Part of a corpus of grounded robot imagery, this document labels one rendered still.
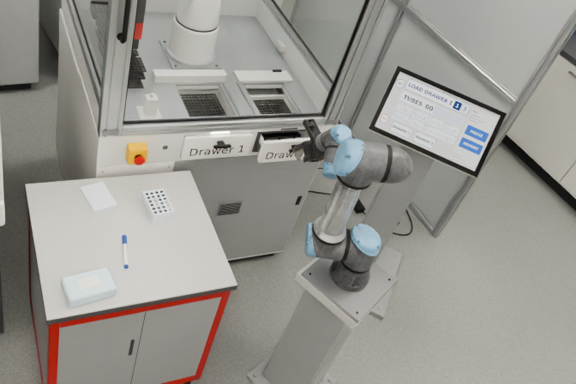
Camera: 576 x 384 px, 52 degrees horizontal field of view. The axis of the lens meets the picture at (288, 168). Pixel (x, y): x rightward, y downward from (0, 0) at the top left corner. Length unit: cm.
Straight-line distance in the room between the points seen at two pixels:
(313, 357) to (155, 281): 77
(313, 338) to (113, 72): 125
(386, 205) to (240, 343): 98
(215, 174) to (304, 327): 73
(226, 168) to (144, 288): 73
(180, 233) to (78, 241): 35
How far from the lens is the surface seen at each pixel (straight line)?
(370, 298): 222
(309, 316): 236
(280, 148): 247
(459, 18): 352
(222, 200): 268
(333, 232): 199
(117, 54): 204
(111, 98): 214
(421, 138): 268
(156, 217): 221
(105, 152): 230
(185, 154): 238
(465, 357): 335
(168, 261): 212
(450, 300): 354
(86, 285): 198
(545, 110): 475
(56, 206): 225
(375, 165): 174
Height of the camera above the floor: 240
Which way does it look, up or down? 39 degrees down
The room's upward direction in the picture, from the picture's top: 20 degrees clockwise
